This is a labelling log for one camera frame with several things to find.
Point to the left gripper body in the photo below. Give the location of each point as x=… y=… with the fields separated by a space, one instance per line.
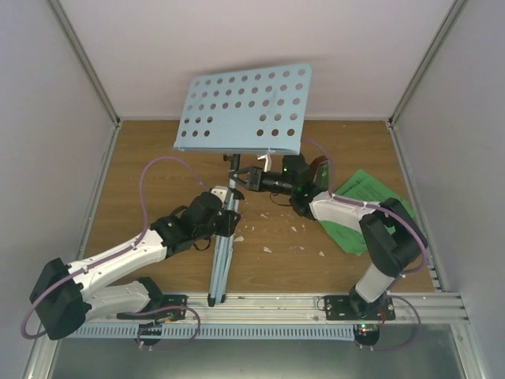
x=226 y=230

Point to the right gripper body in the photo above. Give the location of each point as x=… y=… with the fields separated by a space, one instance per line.
x=256 y=185

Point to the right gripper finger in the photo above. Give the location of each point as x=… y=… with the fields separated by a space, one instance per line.
x=240 y=173
x=243 y=184

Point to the wooden metronome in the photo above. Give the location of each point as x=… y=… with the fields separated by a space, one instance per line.
x=314 y=165

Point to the light blue music stand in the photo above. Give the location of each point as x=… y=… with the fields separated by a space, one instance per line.
x=255 y=111

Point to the clear metronome cover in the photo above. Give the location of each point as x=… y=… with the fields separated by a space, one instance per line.
x=322 y=177

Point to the green sheet music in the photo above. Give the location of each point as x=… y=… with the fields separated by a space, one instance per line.
x=349 y=240
x=362 y=186

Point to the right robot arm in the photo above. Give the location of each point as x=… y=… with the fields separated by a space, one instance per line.
x=412 y=242

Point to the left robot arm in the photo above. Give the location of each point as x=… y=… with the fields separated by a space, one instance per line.
x=66 y=296

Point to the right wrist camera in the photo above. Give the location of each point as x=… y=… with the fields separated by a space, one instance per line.
x=266 y=162

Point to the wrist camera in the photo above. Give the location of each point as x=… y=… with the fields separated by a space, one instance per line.
x=221 y=192
x=266 y=162

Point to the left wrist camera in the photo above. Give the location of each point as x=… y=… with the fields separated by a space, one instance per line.
x=221 y=192

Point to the grey slotted cable duct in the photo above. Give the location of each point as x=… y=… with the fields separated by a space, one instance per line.
x=217 y=332

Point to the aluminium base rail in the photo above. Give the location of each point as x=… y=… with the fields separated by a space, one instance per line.
x=297 y=309

